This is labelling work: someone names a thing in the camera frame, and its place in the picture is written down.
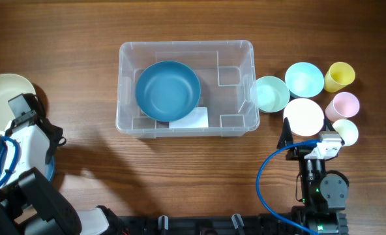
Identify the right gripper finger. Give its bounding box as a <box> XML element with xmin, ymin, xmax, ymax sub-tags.
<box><xmin>323</xmin><ymin>117</ymin><xmax>345</xmax><ymax>146</ymax></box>
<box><xmin>276</xmin><ymin>117</ymin><xmax>293</xmax><ymax>149</ymax></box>

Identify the cream plastic bowl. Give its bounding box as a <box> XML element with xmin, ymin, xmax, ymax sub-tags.
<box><xmin>0</xmin><ymin>73</ymin><xmax>36</xmax><ymax>131</ymax></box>

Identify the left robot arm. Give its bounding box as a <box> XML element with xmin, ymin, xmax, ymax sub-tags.
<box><xmin>0</xmin><ymin>93</ymin><xmax>129</xmax><ymax>234</ymax></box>

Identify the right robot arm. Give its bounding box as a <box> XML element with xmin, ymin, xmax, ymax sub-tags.
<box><xmin>277</xmin><ymin>118</ymin><xmax>349</xmax><ymax>234</ymax></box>

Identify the clear plastic storage container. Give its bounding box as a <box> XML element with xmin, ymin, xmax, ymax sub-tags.
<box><xmin>115</xmin><ymin>40</ymin><xmax>260</xmax><ymax>138</ymax></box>

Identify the pale cream plastic cup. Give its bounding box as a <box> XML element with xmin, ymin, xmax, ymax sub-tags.
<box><xmin>333</xmin><ymin>119</ymin><xmax>359</xmax><ymax>146</ymax></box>

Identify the white small bowl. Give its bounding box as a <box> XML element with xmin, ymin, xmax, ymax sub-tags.
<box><xmin>283</xmin><ymin>98</ymin><xmax>325</xmax><ymax>136</ymax></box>

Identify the pink plastic cup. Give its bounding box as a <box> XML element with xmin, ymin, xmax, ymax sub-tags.
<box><xmin>325</xmin><ymin>92</ymin><xmax>360</xmax><ymax>121</ymax></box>

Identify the mint green small bowl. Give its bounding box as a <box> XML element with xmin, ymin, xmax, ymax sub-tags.
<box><xmin>256</xmin><ymin>76</ymin><xmax>290</xmax><ymax>113</ymax></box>

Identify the yellow plastic cup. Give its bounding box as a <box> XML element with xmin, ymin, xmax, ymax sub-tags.
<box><xmin>324</xmin><ymin>62</ymin><xmax>355</xmax><ymax>93</ymax></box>

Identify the light blue small bowl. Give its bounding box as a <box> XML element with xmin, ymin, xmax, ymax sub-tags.
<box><xmin>285</xmin><ymin>62</ymin><xmax>325</xmax><ymax>98</ymax></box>

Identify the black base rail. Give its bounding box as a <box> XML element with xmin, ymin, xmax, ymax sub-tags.
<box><xmin>117</xmin><ymin>213</ymin><xmax>348</xmax><ymax>235</ymax></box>

